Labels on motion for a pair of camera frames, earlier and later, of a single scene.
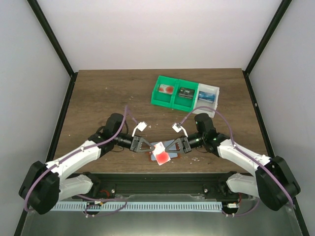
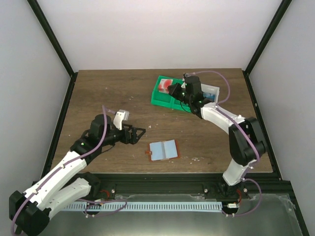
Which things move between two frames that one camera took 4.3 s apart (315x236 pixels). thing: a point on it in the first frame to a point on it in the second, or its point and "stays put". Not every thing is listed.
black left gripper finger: x=139 y=150 to x=135 y=137
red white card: x=160 y=154 to x=164 y=84
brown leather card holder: x=174 y=154 stays put
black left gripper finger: x=143 y=146 to x=127 y=127
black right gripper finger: x=176 y=146 to x=173 y=87
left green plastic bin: x=162 y=99 stays put
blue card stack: x=206 y=96 stays put
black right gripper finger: x=181 y=151 to x=175 y=92
